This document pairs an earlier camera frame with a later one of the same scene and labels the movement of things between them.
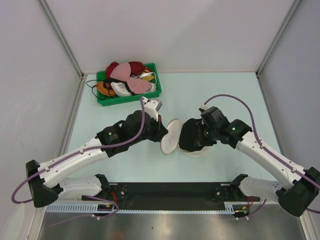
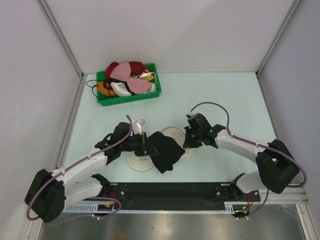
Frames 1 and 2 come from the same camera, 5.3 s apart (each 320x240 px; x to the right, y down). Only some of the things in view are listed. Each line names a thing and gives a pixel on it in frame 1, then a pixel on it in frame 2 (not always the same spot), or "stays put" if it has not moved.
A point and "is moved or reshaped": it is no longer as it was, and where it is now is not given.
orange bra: (105, 88) stays put
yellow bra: (148, 78) stays put
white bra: (120, 89) stays put
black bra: (187, 134) is moved or reshaped
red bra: (136, 68) stays put
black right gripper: (200, 140) to (188, 143)
